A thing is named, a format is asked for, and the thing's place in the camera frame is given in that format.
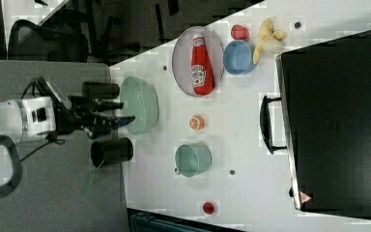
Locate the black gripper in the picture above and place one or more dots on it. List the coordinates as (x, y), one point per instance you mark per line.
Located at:
(84, 115)

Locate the red ketchup bottle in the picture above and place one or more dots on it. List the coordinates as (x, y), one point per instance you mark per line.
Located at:
(201, 71)

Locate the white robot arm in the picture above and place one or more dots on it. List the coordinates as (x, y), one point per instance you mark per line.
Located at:
(47, 118)

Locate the grey round plate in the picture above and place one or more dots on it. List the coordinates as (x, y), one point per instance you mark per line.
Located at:
(182, 56)

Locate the black cylinder upper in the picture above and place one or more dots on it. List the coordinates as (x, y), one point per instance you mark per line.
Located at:
(100, 90)

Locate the black cylinder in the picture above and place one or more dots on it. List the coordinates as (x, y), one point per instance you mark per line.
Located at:
(100, 90)
(111, 152)

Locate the green perforated colander basket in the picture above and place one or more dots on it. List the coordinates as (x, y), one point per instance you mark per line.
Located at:
(140, 100)

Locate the black cylinder lower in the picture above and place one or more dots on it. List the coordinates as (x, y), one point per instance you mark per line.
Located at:
(111, 152)

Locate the orange slice toy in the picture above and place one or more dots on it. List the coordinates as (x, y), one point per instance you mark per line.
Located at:
(196, 122)

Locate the black office chair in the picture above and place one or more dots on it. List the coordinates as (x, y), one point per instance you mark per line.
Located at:
(31, 42)

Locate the blue bowl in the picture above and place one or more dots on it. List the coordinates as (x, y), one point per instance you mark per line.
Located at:
(237, 58)

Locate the red strawberry toy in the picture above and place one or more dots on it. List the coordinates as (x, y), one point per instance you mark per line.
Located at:
(239, 32)

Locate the peeled banana toy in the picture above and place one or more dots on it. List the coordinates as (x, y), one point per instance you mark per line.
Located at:
(269, 40)

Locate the black toaster oven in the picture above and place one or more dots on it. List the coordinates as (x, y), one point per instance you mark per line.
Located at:
(325, 95)

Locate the green cup with handle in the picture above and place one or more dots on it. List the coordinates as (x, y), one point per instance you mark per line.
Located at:
(193, 159)

